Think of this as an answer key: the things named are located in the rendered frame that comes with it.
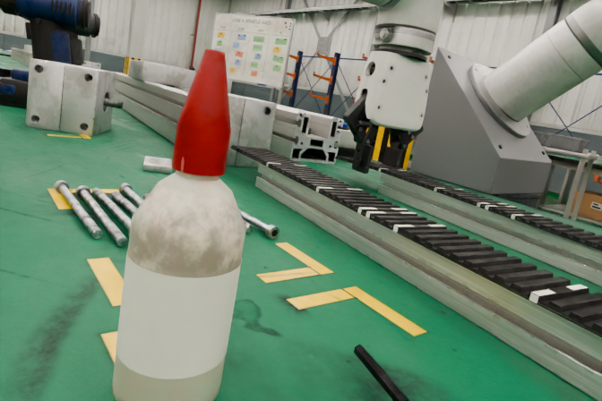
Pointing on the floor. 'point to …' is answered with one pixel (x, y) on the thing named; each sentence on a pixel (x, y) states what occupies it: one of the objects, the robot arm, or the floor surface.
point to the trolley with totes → (553, 143)
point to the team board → (254, 48)
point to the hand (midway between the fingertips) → (377, 160)
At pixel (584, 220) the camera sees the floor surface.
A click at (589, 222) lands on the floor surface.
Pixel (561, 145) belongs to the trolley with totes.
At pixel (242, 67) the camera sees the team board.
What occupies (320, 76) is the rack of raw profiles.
